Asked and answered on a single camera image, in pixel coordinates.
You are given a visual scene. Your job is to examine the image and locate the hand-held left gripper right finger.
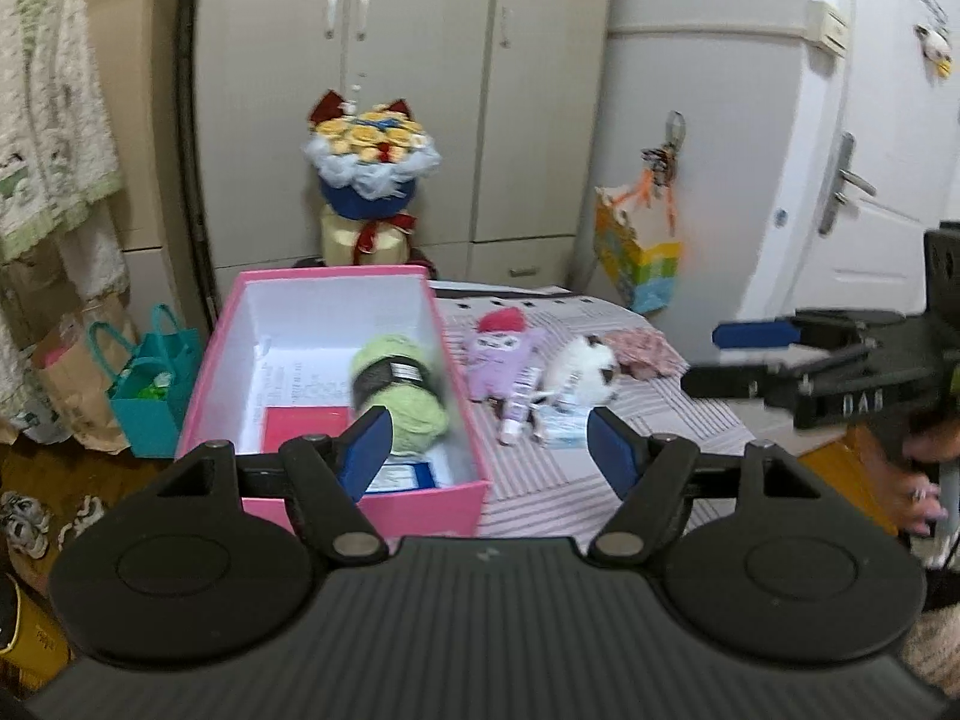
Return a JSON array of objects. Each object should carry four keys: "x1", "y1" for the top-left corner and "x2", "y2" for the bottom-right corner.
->
[{"x1": 586, "y1": 405, "x2": 822, "y2": 563}]

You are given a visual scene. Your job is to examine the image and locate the metal door handle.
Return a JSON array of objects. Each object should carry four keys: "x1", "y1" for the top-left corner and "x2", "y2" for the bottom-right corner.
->
[{"x1": 817, "y1": 131, "x2": 878, "y2": 235}]

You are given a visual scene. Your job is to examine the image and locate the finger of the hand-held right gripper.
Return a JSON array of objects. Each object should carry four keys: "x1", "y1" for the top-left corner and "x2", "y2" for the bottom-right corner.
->
[
  {"x1": 681, "y1": 339, "x2": 880, "y2": 406},
  {"x1": 712, "y1": 309, "x2": 902, "y2": 351}
]

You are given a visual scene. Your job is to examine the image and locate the brown paper bag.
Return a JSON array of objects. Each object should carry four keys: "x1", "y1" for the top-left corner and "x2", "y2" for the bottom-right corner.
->
[{"x1": 30, "y1": 292, "x2": 143, "y2": 455}]

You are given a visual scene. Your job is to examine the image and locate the white cream tube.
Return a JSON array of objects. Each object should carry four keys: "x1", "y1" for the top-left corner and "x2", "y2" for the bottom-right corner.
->
[{"x1": 499, "y1": 364, "x2": 542, "y2": 445}]

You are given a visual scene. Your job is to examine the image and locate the small white packet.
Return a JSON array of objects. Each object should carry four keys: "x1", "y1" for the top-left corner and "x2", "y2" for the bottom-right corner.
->
[{"x1": 536, "y1": 405, "x2": 593, "y2": 447}]

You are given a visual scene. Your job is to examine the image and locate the purple plush doll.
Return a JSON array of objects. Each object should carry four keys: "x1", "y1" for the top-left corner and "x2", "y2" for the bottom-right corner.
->
[{"x1": 465, "y1": 306, "x2": 552, "y2": 402}]

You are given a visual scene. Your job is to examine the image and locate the yellow flower bouquet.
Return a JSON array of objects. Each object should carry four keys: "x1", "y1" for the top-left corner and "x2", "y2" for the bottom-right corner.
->
[{"x1": 302, "y1": 88, "x2": 443, "y2": 222}]

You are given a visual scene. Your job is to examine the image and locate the cream fleece pajama top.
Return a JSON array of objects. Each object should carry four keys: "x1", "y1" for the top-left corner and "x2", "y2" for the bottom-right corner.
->
[{"x1": 0, "y1": 0, "x2": 125, "y2": 263}]

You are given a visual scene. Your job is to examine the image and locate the beige tall cabinet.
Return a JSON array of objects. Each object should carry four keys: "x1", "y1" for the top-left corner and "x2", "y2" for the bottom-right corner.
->
[{"x1": 82, "y1": 0, "x2": 203, "y2": 331}]

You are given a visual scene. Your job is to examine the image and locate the colourful gift bag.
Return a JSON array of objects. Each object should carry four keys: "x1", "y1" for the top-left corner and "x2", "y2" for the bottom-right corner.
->
[{"x1": 592, "y1": 184, "x2": 683, "y2": 316}]

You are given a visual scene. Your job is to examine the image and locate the green yarn ball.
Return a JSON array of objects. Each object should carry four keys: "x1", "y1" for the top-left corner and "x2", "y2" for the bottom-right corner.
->
[{"x1": 349, "y1": 334, "x2": 449, "y2": 458}]

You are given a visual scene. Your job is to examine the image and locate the white door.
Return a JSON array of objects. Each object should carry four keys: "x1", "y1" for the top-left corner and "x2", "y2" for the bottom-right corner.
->
[{"x1": 731, "y1": 0, "x2": 960, "y2": 331}]

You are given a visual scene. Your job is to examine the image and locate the pink floral cloth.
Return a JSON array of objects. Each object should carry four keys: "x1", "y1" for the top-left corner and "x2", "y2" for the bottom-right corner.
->
[{"x1": 604, "y1": 328, "x2": 687, "y2": 380}]

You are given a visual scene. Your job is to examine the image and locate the striped bed sheet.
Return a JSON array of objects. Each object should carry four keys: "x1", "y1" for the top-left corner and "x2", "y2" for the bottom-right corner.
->
[{"x1": 427, "y1": 281, "x2": 856, "y2": 541}]

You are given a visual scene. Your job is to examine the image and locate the blue tissue packet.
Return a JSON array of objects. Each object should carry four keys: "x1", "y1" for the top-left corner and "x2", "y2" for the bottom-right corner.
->
[{"x1": 360, "y1": 457, "x2": 443, "y2": 496}]

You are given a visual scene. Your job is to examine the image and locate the beige wardrobe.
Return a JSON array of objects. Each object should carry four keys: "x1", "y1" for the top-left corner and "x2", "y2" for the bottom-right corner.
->
[{"x1": 191, "y1": 0, "x2": 620, "y2": 293}]

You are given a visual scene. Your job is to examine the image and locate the white plush toy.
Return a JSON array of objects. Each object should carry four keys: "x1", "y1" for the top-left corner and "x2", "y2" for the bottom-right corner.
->
[{"x1": 540, "y1": 334, "x2": 623, "y2": 410}]

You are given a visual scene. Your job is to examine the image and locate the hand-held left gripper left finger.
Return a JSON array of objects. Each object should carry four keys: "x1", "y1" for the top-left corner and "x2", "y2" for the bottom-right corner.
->
[{"x1": 150, "y1": 405, "x2": 395, "y2": 563}]

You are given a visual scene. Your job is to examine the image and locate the red envelope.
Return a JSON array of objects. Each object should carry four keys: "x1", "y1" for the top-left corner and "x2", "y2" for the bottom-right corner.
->
[{"x1": 259, "y1": 405, "x2": 357, "y2": 455}]

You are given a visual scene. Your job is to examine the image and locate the cream fleece pajama pants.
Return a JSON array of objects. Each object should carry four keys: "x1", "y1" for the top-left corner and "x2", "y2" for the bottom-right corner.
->
[{"x1": 0, "y1": 195, "x2": 132, "y2": 316}]

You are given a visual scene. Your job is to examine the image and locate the pink cardboard box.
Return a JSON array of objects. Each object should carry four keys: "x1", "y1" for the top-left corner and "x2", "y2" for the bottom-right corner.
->
[{"x1": 174, "y1": 264, "x2": 494, "y2": 541}]

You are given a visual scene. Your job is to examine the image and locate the teal paper bag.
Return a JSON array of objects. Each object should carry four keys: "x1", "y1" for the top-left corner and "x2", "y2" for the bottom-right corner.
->
[{"x1": 86, "y1": 304, "x2": 207, "y2": 460}]

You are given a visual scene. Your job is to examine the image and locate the yellow printed blanket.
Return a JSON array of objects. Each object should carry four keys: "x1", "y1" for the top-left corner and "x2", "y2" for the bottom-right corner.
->
[{"x1": 0, "y1": 574, "x2": 76, "y2": 695}]

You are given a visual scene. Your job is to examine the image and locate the person's right hand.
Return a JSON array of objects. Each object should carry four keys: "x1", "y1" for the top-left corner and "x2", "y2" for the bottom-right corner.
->
[{"x1": 896, "y1": 420, "x2": 960, "y2": 537}]

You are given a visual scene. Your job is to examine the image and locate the white printed paper sheet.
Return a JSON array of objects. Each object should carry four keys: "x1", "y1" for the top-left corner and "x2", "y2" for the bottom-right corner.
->
[{"x1": 247, "y1": 349, "x2": 357, "y2": 413}]

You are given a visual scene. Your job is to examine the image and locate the white yellow plush pendant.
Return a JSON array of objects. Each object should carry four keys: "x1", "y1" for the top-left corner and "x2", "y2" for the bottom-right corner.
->
[{"x1": 915, "y1": 24, "x2": 953, "y2": 80}]

